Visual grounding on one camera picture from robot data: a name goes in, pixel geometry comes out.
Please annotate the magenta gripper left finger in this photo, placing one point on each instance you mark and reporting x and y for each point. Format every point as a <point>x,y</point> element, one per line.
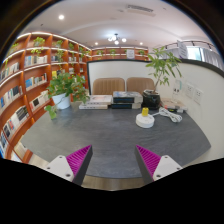
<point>72,167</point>

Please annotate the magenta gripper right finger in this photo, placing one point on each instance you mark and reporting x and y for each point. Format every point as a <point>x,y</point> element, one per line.
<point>154,167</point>

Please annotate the yellow charger plug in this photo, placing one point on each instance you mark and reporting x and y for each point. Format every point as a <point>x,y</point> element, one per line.
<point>145,111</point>

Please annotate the white round socket base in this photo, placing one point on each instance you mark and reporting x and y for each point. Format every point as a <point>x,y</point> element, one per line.
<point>145,121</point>

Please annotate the white power strip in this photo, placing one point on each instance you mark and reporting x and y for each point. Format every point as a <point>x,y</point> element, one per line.
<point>171,104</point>

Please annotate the white book stack left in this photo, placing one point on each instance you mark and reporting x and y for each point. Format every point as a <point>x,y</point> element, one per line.
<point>97,102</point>

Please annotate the green plant in white pot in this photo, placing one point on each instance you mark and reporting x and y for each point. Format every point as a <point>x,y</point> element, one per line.
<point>62,89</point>

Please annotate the right beige chair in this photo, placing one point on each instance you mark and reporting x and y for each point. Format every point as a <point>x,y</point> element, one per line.
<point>139,84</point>

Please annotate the beige chair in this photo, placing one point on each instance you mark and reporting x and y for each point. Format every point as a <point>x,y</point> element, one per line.
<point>106,86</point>
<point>139,84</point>

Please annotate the left beige chair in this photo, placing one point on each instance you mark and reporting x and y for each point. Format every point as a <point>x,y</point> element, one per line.
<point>106,86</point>

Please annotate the tall plant in black pot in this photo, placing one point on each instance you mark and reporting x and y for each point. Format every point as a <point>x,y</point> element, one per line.
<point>164,64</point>

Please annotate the orange wooden bookshelf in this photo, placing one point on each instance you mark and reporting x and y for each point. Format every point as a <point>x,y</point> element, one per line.
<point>32,61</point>

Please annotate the white sign on partition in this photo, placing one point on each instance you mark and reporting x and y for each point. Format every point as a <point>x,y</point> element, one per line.
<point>182,49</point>

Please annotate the ceiling chandelier lamp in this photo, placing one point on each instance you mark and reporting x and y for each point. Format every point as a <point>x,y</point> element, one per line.
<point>116,39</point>

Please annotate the white wall socket left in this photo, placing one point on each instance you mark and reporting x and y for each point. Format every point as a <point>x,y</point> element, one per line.
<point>189,90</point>

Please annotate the white wall socket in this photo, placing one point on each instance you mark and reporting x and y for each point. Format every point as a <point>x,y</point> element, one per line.
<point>198,96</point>
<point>189,90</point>

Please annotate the white wall socket right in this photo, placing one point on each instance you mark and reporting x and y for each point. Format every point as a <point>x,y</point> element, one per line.
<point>198,96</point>

